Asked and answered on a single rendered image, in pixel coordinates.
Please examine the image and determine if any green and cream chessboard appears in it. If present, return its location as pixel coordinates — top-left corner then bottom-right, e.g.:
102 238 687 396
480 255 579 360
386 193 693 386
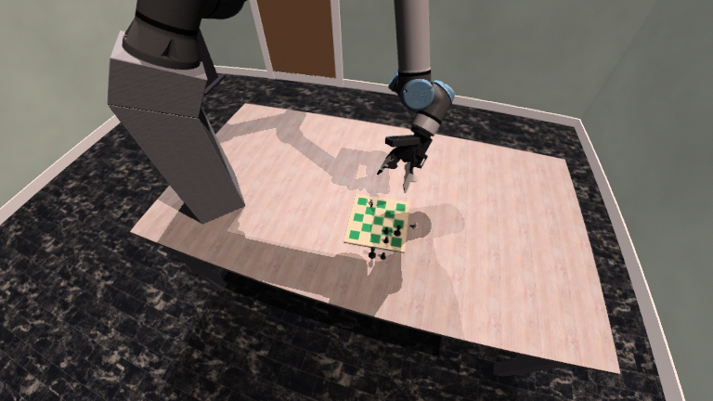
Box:
344 194 409 252

